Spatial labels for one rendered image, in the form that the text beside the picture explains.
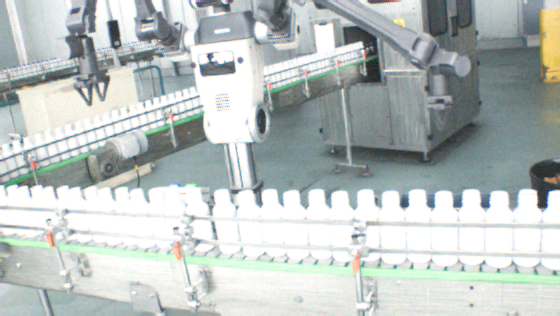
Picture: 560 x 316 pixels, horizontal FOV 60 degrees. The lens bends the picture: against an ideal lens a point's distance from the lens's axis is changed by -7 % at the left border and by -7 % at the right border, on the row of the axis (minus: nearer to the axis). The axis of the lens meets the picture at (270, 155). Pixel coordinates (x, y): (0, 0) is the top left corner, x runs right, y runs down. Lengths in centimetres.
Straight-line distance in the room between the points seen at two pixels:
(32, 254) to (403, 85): 378
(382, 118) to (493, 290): 395
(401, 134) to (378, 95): 43
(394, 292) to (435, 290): 9
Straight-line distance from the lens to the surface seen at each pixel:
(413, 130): 493
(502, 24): 1313
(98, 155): 277
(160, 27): 191
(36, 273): 185
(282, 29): 181
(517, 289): 121
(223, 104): 190
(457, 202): 175
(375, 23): 137
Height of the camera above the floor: 160
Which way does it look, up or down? 16 degrees down
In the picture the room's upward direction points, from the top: 8 degrees counter-clockwise
